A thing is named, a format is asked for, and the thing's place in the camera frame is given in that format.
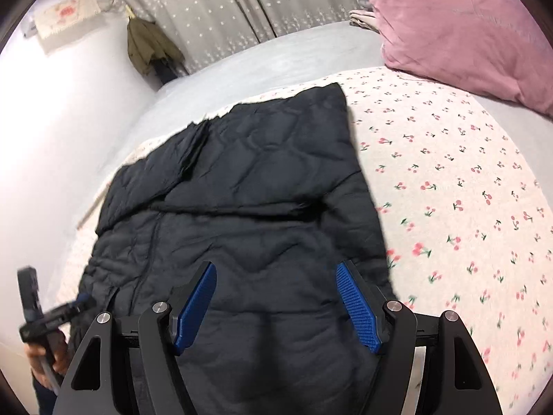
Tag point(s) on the grey bed blanket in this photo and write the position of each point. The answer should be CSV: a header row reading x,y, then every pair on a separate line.
x,y
268,65

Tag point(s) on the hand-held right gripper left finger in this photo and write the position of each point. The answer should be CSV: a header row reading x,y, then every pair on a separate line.
x,y
196,307

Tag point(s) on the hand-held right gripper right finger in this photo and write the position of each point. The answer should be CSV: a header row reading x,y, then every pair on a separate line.
x,y
356,307

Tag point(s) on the person's left hand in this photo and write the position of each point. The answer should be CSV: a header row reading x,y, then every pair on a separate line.
x,y
36,354

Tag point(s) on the cherry print bed sheet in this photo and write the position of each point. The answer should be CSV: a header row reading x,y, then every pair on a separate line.
x,y
453,181

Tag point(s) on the olive green hanging jacket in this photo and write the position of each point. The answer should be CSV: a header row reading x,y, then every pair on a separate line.
x,y
149,41

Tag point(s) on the dark hanging garment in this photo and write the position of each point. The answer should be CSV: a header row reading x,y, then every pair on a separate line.
x,y
164,73

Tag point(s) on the beige folded cloth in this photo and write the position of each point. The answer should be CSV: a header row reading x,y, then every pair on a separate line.
x,y
365,20

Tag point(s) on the black quilted jacket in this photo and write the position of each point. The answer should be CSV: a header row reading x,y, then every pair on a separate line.
x,y
259,181

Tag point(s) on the embroidered white wall cloth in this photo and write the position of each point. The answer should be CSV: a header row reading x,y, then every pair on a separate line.
x,y
69,19

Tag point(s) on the grey star print curtain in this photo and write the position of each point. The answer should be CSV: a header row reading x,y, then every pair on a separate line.
x,y
224,4

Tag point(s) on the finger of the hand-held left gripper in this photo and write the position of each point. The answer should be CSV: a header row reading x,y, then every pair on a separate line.
x,y
84,300

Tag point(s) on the pink pillow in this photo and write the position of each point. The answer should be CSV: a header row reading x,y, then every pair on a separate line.
x,y
453,21

